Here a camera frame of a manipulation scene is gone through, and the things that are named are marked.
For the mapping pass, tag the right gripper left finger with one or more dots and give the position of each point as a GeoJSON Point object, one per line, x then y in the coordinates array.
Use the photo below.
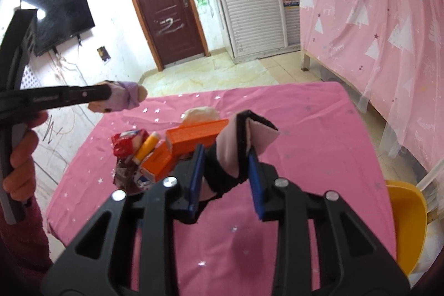
{"type": "Point", "coordinates": [128, 246]}

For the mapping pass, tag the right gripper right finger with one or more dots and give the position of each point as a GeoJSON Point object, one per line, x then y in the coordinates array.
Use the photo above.
{"type": "Point", "coordinates": [323, 246]}

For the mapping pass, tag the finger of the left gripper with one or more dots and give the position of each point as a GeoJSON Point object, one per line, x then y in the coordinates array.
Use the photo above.
{"type": "Point", "coordinates": [36, 99]}

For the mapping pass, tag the small orange carton box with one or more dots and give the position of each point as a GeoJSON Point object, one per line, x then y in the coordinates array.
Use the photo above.
{"type": "Point", "coordinates": [159, 164]}

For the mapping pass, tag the long orange carton box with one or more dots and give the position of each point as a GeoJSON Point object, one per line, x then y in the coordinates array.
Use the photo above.
{"type": "Point", "coordinates": [184, 139]}

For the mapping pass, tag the pink and black sock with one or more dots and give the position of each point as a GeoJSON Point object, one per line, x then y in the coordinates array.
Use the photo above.
{"type": "Point", "coordinates": [226, 161]}

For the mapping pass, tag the cream paper ball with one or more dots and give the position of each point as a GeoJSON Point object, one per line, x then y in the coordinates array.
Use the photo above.
{"type": "Point", "coordinates": [200, 114]}

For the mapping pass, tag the yellow trash bin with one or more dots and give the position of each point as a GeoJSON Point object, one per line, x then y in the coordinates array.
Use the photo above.
{"type": "Point", "coordinates": [409, 210]}

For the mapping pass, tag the person's left hand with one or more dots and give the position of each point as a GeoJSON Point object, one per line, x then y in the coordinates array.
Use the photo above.
{"type": "Point", "coordinates": [20, 184]}

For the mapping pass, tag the dark brown snack wrapper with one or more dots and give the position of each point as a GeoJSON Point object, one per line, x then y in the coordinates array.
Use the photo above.
{"type": "Point", "coordinates": [124, 176]}

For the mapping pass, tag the orange yellow tube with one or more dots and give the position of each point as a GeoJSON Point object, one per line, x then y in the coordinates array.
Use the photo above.
{"type": "Point", "coordinates": [146, 148]}

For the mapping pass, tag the red snack wrapper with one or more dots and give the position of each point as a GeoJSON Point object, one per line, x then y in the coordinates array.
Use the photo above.
{"type": "Point", "coordinates": [127, 143]}

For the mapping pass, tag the pink star tablecloth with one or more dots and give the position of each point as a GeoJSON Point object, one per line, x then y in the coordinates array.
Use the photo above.
{"type": "Point", "coordinates": [323, 145]}

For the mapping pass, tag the dark brown door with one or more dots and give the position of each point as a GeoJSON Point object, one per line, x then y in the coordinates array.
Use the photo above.
{"type": "Point", "coordinates": [172, 29]}

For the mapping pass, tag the pink tree-print bed curtain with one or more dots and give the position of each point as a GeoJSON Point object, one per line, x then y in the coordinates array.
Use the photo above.
{"type": "Point", "coordinates": [391, 51]}

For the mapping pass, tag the wall-mounted black television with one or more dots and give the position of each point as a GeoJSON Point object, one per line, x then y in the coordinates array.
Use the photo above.
{"type": "Point", "coordinates": [58, 21]}

